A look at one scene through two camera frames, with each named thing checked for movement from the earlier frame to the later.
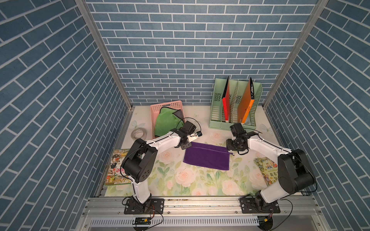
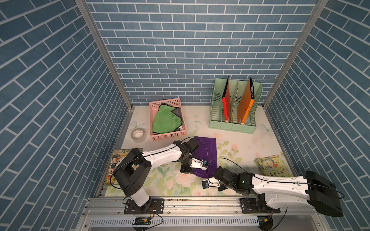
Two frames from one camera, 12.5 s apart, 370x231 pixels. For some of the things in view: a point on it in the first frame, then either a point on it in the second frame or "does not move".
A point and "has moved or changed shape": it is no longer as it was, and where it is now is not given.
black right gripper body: (232, 145) -> (222, 186)
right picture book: (269, 169) does not move
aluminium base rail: (108, 213) does not move
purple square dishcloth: (207, 156) has moved or changed shape
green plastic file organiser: (217, 120) does not move
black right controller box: (265, 222) does not move
